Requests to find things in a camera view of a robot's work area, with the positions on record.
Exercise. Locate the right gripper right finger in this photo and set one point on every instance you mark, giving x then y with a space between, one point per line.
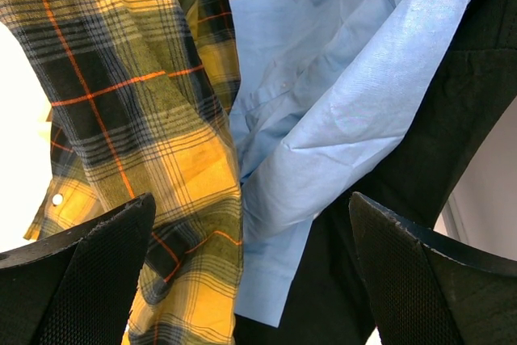
427 288

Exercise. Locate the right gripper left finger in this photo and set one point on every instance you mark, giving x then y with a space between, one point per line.
77 286

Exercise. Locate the yellow black plaid shirt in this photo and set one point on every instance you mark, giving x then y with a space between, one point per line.
140 92

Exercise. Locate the light blue shirt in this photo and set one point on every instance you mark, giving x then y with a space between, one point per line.
329 88

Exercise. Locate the black garment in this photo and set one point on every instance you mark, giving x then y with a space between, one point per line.
475 83

